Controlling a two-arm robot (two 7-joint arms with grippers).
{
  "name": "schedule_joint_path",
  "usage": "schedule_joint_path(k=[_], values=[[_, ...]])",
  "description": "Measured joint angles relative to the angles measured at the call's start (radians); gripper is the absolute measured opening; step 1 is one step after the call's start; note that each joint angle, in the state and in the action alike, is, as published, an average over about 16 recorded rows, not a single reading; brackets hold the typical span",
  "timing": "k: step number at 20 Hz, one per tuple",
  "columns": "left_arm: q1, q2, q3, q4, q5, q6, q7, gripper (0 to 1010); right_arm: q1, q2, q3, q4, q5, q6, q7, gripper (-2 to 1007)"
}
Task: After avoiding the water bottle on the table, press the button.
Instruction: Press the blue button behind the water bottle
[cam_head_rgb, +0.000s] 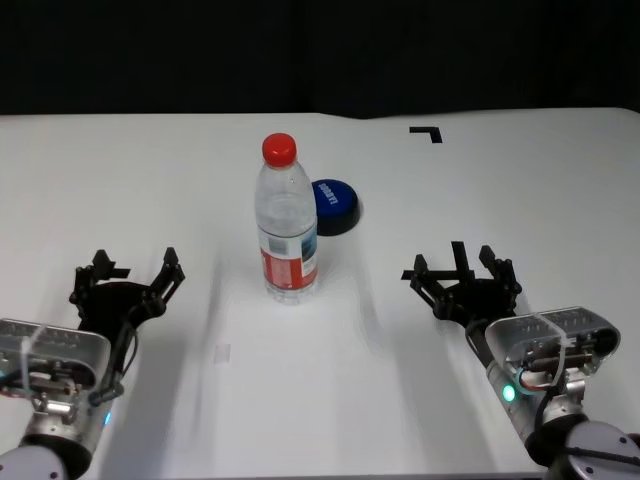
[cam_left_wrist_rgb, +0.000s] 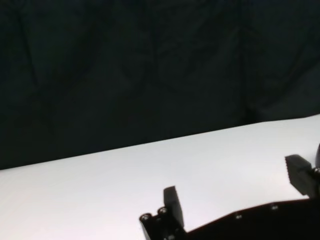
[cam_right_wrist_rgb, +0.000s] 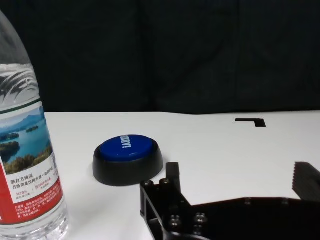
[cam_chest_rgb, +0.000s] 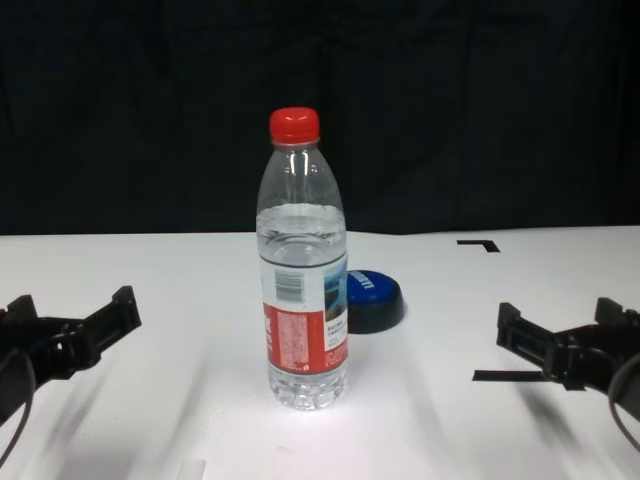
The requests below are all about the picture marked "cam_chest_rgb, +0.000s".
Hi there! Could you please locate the black fabric backdrop curtain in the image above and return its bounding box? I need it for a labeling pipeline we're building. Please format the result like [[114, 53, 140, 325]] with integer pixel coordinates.
[[0, 0, 640, 239]]

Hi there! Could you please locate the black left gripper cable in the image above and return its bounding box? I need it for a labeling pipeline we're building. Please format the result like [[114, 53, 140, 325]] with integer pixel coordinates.
[[0, 348, 37, 447]]

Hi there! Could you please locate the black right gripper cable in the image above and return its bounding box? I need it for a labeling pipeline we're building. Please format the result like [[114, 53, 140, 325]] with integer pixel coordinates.
[[606, 353, 640, 450]]

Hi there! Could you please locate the clear red-capped water bottle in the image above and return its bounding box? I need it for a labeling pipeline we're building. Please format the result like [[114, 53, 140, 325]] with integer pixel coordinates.
[[255, 106, 350, 411]]

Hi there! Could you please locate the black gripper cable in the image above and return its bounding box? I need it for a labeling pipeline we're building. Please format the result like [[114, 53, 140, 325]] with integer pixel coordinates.
[[606, 353, 640, 450], [0, 348, 37, 447]]

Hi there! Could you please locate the long black T tape mark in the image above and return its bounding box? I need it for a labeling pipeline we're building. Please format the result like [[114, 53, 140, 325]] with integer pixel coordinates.
[[473, 369, 587, 393]]

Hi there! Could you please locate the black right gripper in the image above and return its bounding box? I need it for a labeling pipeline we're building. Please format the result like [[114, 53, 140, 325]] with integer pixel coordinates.
[[496, 297, 640, 396]]

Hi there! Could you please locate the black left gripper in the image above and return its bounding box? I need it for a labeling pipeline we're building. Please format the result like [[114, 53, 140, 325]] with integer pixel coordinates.
[[0, 285, 144, 426]]

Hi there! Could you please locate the black L-shaped tape mark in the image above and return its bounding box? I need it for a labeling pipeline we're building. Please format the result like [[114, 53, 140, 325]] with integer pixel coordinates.
[[456, 239, 500, 255]]

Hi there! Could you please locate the blue round push button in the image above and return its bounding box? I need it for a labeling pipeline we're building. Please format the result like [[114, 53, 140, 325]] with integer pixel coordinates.
[[345, 269, 406, 334]]

